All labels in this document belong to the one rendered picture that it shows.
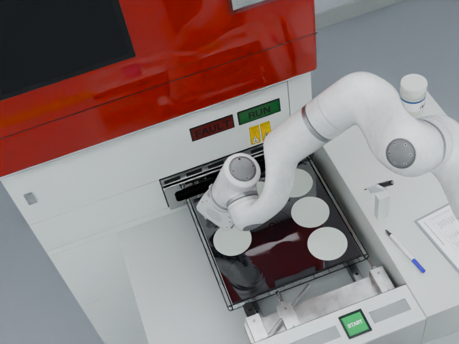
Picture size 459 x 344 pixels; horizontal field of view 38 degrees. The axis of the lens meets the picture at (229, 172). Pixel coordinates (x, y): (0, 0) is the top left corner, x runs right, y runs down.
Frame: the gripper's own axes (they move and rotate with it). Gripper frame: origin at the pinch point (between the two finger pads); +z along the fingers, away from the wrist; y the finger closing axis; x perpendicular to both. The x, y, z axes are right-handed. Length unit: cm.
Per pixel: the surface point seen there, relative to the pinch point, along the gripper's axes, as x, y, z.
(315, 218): 15.8, 21.6, -4.8
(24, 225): 6, -73, 138
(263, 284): -7.7, 19.6, -3.9
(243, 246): -0.7, 10.5, 0.4
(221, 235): -0.4, 4.1, 3.2
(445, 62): 183, 42, 85
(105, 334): -24, -9, 75
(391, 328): -6, 47, -23
